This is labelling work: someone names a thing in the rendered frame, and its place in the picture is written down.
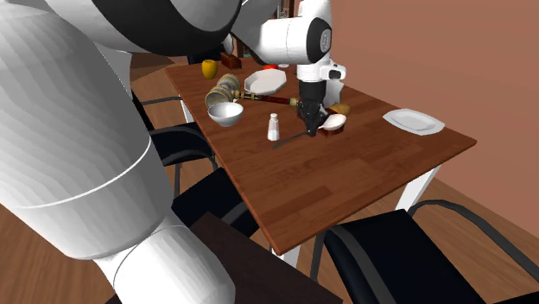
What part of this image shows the white octagonal plate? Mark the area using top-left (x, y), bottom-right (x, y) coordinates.
top-left (244, 68), bottom-right (289, 97)

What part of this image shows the brown box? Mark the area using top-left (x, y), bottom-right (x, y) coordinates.
top-left (219, 52), bottom-right (244, 71)

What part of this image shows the white bowl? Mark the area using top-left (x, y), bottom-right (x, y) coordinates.
top-left (207, 101), bottom-right (244, 128)

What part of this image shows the wooden table with white legs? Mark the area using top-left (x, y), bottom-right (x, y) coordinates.
top-left (164, 56), bottom-right (479, 269)

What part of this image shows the white jug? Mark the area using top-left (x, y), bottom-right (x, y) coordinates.
top-left (325, 78), bottom-right (345, 108)

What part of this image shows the white salt shaker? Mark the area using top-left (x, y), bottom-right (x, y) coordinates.
top-left (266, 112), bottom-right (281, 143)

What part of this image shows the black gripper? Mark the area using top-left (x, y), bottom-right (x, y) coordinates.
top-left (296, 79), bottom-right (329, 138)

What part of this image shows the red and gold rod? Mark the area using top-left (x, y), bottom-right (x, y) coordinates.
top-left (232, 90), bottom-right (300, 107)

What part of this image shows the black chair with grey armrests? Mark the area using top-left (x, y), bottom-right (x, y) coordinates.
top-left (130, 89), bottom-right (220, 199)
top-left (310, 199), bottom-right (539, 304)
top-left (170, 167), bottom-right (261, 239)

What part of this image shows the yellow apple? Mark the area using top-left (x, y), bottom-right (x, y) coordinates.
top-left (200, 59), bottom-right (219, 80)

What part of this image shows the white square plate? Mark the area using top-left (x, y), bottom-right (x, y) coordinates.
top-left (382, 108), bottom-right (446, 136)

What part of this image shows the dark robot stand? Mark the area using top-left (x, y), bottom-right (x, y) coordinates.
top-left (104, 212), bottom-right (344, 304)

